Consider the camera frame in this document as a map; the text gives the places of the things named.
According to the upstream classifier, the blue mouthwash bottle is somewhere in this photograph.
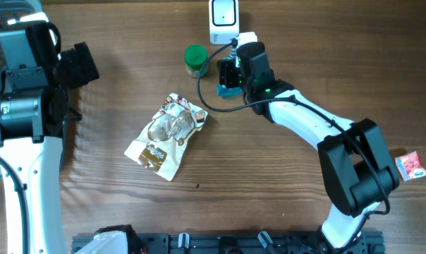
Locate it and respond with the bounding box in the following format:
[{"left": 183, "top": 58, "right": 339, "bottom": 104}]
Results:
[{"left": 217, "top": 46, "right": 242, "bottom": 98}]

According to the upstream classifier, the green lid glass jar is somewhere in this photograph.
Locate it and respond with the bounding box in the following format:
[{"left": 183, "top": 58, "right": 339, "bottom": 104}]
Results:
[{"left": 184, "top": 44, "right": 208, "bottom": 78}]

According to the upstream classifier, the white brown snack pouch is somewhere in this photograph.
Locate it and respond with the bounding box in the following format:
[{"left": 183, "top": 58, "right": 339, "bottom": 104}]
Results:
[{"left": 124, "top": 93, "right": 208, "bottom": 181}]

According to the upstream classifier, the red snack packet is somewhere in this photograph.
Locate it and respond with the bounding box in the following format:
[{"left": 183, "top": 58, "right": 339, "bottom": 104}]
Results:
[{"left": 395, "top": 151, "right": 426, "bottom": 181}]

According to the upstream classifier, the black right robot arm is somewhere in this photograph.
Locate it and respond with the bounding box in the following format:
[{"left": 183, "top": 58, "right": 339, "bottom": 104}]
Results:
[{"left": 217, "top": 40, "right": 400, "bottom": 253}]

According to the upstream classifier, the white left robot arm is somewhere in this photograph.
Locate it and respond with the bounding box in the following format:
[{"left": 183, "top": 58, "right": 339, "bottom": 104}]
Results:
[{"left": 0, "top": 12, "right": 99, "bottom": 253}]

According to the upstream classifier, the white barcode scanner box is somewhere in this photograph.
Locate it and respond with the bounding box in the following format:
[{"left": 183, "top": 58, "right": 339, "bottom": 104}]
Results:
[{"left": 208, "top": 0, "right": 240, "bottom": 45}]

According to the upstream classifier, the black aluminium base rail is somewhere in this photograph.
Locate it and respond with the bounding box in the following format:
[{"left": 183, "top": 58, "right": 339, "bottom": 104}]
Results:
[{"left": 71, "top": 231, "right": 386, "bottom": 254}]

